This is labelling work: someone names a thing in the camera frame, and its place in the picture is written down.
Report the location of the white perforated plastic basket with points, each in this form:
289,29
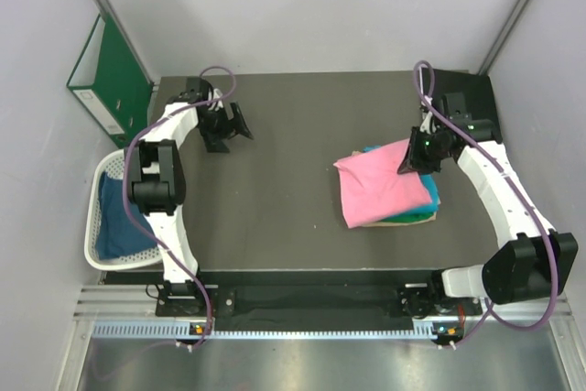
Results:
113,166

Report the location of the pink towel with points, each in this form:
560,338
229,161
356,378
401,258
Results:
384,180

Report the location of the green towel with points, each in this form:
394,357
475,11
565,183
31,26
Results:
414,217

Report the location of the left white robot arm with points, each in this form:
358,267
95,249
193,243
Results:
155,183

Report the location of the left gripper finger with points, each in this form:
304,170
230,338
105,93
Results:
215,145
238,123

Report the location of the green lever arch binder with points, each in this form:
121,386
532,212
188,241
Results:
108,81

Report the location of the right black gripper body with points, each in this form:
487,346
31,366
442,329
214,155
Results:
426,151

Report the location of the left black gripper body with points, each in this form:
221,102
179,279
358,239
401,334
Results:
216,124

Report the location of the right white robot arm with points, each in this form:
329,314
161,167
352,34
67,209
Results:
533,260

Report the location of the aluminium extrusion rail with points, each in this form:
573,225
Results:
118,302

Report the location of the turquoise towel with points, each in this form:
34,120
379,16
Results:
392,193

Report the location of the dark blue towel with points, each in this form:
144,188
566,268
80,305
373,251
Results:
117,237

